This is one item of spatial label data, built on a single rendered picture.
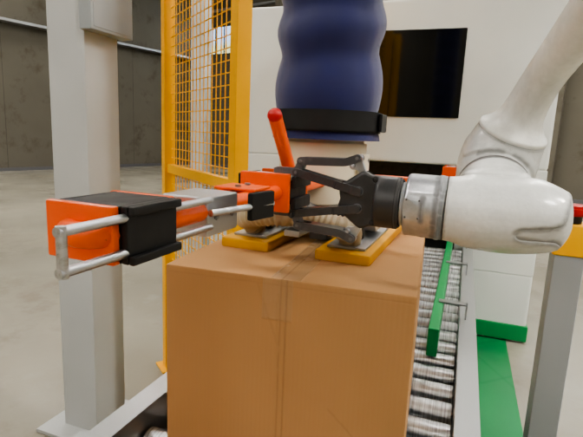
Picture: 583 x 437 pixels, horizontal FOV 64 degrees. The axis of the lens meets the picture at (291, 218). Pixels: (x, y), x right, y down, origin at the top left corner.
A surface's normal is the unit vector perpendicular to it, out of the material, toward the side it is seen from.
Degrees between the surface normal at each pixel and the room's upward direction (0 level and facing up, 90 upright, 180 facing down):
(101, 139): 90
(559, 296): 90
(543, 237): 113
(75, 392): 90
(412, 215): 90
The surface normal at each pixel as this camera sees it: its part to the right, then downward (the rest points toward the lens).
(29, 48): 0.82, 0.14
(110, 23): 0.94, 0.10
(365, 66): 0.51, -0.10
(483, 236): -0.37, 0.56
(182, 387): -0.29, 0.16
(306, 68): -0.54, -0.14
